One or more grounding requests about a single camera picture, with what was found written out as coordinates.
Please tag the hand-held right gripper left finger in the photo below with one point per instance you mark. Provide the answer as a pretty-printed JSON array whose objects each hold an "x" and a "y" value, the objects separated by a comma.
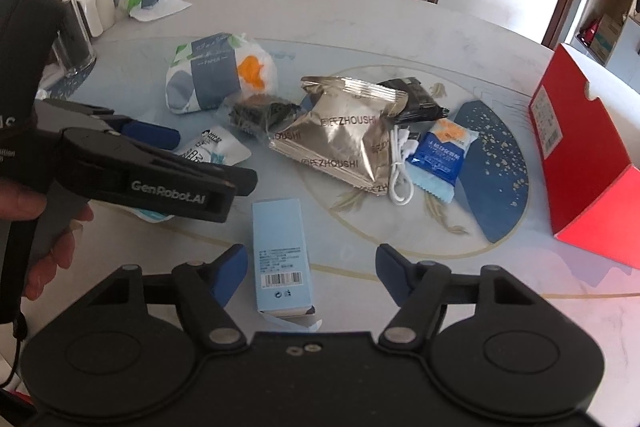
[{"x": 233, "y": 268}]

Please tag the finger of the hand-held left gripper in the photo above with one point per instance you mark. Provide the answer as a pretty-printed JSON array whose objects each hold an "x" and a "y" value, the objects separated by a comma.
[
  {"x": 150, "y": 134},
  {"x": 150, "y": 187}
]

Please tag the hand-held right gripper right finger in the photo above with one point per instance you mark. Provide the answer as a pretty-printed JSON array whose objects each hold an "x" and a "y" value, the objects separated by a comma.
[{"x": 392, "y": 269}]

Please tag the light blue carton box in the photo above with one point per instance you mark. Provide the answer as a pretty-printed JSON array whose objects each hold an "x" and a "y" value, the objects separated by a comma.
[{"x": 280, "y": 237}]

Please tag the clear plastic packet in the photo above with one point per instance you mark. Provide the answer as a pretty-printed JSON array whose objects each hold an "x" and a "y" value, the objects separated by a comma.
[{"x": 210, "y": 144}]

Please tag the blue snack packet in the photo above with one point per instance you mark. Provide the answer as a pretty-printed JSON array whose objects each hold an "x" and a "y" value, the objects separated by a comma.
[{"x": 440, "y": 157}]

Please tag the gold foil snack bag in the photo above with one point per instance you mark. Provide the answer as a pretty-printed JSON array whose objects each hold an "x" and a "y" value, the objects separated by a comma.
[{"x": 345, "y": 142}]

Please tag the white cardboard box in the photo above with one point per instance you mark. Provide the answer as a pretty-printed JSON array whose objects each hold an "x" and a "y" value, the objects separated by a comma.
[{"x": 585, "y": 167}]

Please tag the white marble desktop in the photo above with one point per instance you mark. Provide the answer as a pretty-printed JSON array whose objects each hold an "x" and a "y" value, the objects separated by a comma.
[{"x": 350, "y": 37}]

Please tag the person's left hand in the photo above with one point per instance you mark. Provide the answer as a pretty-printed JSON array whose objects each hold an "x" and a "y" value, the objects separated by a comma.
[{"x": 55, "y": 252}]

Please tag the glass jar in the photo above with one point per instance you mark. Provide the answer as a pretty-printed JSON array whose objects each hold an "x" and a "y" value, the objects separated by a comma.
[{"x": 75, "y": 42}]

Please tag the white appliance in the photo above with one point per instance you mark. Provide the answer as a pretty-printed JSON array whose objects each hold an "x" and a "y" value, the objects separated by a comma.
[{"x": 95, "y": 7}]

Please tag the blue white tissue pack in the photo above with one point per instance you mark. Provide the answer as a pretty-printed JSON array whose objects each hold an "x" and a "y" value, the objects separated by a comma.
[{"x": 210, "y": 72}]

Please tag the dark item in clear wrapper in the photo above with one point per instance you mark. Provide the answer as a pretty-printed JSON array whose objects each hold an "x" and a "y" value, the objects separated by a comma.
[{"x": 260, "y": 112}]

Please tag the black snack packet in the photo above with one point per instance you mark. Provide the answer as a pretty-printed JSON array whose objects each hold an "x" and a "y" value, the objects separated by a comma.
[{"x": 420, "y": 99}]

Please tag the brown cardboard box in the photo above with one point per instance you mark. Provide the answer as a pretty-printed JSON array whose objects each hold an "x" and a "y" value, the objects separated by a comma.
[{"x": 610, "y": 37}]

